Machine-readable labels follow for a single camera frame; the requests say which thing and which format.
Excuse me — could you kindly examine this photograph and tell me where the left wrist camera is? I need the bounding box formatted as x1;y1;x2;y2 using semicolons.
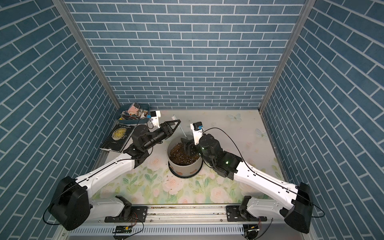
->
150;111;161;128

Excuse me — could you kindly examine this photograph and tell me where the green circuit board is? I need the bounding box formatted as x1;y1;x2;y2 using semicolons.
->
113;226;133;235

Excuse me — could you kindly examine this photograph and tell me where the pink handheld device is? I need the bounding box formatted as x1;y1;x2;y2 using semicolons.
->
127;103;140;116

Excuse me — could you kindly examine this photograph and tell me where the floral table mat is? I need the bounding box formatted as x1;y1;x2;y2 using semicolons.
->
93;110;284;205

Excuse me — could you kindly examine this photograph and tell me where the black pot saucer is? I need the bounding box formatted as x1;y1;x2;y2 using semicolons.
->
168;164;203;179

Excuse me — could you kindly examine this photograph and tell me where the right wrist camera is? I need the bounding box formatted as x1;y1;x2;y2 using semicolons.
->
190;122;204;145

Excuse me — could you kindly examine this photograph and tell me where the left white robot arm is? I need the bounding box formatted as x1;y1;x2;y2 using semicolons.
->
46;120;181;231

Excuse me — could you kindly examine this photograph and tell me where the teal plastic storage bin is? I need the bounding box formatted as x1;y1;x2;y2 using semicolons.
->
115;103;150;125

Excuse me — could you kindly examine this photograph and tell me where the white ceramic pot with soil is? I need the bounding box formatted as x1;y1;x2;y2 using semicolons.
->
167;136;203;174

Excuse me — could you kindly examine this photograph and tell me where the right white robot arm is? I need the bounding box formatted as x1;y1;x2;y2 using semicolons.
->
193;132;314;234

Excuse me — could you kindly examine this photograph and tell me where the black Moon and Sixpence book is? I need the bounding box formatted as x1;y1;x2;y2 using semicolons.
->
100;124;135;153

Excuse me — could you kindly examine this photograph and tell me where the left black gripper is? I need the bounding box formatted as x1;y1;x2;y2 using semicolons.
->
141;120;180;152

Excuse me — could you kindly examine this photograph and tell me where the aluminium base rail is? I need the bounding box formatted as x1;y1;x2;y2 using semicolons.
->
53;201;309;240

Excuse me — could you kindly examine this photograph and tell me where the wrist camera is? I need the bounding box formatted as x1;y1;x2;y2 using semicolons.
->
150;111;161;128
190;122;204;145

